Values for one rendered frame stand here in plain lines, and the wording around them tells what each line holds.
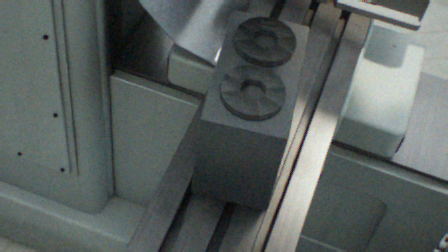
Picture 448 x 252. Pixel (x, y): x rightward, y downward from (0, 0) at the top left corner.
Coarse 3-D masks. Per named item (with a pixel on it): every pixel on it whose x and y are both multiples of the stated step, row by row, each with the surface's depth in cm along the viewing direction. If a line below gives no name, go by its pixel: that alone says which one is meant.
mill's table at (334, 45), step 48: (288, 0) 133; (336, 48) 130; (336, 96) 119; (192, 144) 110; (288, 144) 112; (288, 192) 106; (144, 240) 99; (192, 240) 100; (240, 240) 100; (288, 240) 101
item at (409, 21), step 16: (320, 0) 133; (336, 0) 134; (352, 0) 132; (368, 0) 131; (384, 0) 130; (400, 0) 129; (416, 0) 128; (368, 16) 132; (384, 16) 131; (400, 16) 131; (416, 16) 131
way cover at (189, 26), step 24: (144, 0) 126; (168, 0) 131; (192, 0) 136; (216, 0) 140; (240, 0) 142; (168, 24) 130; (192, 24) 134; (216, 24) 136; (192, 48) 131; (216, 48) 133
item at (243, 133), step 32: (256, 32) 99; (288, 32) 99; (224, 64) 96; (256, 64) 96; (288, 64) 97; (224, 96) 91; (256, 96) 93; (288, 96) 94; (224, 128) 90; (256, 128) 90; (288, 128) 90; (224, 160) 96; (256, 160) 94; (192, 192) 104; (224, 192) 102; (256, 192) 100
